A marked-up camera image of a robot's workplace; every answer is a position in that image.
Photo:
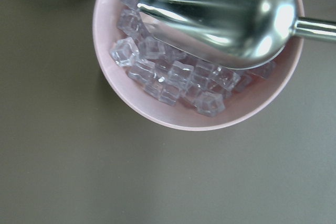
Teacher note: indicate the pink bowl with ice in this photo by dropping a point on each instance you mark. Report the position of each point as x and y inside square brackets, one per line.
[239, 107]

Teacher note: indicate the metal scoop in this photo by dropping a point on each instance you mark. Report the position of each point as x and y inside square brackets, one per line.
[237, 34]

